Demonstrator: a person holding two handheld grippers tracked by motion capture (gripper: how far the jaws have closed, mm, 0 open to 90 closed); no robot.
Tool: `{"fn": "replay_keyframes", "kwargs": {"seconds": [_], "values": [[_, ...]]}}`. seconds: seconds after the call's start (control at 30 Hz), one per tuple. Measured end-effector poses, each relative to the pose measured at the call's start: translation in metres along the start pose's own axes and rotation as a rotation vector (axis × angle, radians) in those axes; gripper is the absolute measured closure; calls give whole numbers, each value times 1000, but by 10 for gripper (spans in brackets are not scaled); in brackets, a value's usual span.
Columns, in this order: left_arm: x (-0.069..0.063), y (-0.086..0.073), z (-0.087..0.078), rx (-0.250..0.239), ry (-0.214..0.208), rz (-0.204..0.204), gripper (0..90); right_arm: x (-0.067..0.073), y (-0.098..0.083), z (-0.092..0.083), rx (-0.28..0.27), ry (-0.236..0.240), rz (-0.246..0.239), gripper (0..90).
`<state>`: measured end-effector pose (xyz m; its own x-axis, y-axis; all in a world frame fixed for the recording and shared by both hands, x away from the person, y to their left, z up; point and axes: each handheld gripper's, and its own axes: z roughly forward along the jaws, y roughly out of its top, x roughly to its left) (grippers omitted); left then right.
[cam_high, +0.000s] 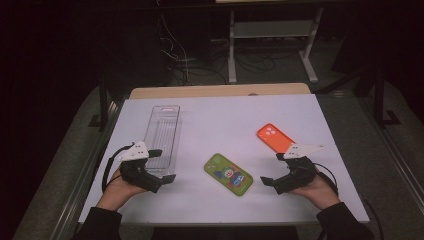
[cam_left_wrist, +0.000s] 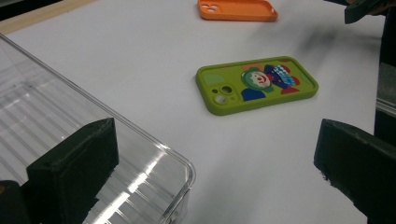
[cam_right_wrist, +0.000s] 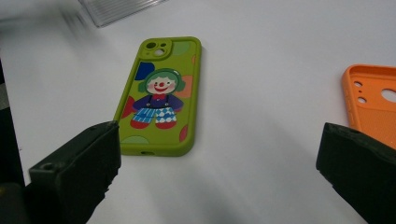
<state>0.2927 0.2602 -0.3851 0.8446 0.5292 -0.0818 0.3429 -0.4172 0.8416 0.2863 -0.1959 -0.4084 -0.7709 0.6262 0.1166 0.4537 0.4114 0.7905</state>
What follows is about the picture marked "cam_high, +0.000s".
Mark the black metal stand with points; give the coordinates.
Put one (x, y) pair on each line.
(104, 106)
(379, 100)

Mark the person's right hand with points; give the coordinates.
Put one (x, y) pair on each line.
(316, 193)

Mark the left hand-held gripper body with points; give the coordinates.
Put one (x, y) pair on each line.
(133, 154)

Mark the person's left hand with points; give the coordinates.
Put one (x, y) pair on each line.
(118, 193)

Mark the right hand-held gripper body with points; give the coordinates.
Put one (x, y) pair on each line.
(300, 173)

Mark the white metal desk frame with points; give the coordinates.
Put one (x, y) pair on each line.
(266, 29)

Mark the orange phone case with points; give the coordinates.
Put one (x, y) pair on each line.
(271, 136)

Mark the green cartoon phone case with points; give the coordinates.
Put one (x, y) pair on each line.
(228, 175)

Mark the clear plastic tray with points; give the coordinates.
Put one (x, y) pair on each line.
(163, 133)

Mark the aluminium frame rail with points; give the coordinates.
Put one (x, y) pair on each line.
(85, 180)
(393, 150)

